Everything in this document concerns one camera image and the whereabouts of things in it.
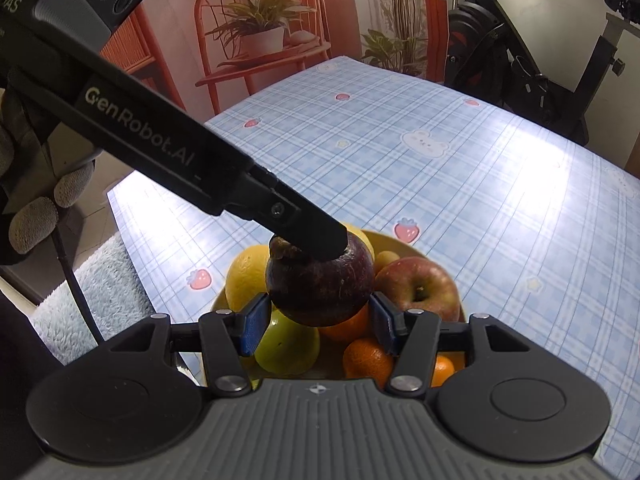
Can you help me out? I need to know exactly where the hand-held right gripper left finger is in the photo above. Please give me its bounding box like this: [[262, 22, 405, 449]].
[[102, 291, 273, 399]]

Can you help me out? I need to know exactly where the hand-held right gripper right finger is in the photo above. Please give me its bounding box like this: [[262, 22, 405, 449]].
[[369, 291, 540, 398]]

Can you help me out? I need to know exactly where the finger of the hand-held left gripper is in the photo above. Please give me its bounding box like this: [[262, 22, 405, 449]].
[[227, 164, 348, 261]]

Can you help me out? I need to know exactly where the small orange mandarin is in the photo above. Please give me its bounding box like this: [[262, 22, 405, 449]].
[[430, 352, 468, 388], [342, 338, 396, 391], [317, 305, 373, 343]]

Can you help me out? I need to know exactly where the green round fruit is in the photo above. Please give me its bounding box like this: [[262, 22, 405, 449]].
[[372, 250, 401, 275], [254, 310, 321, 376]]

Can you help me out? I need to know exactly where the large yellow citrus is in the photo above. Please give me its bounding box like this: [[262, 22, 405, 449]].
[[225, 245, 273, 317]]

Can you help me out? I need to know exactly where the red apple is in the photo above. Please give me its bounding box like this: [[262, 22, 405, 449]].
[[374, 256, 462, 323]]

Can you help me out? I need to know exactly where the dark purple mangosteen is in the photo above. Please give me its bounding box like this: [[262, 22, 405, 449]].
[[265, 232, 376, 327]]

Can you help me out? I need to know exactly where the yellow bowl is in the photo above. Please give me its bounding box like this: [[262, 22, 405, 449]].
[[207, 229, 468, 391]]

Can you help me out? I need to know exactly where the person's left hand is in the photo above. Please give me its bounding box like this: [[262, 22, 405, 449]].
[[0, 87, 96, 267]]

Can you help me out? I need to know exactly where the light fluffy rug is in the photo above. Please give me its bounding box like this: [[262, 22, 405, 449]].
[[32, 234, 153, 366]]

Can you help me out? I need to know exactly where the blue plaid tablecloth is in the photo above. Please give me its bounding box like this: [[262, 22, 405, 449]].
[[106, 56, 640, 461]]

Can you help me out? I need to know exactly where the black exercise bike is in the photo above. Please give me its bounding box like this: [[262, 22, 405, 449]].
[[444, 0, 640, 147]]

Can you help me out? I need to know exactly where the black cable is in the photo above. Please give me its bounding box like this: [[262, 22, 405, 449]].
[[50, 225, 103, 348]]

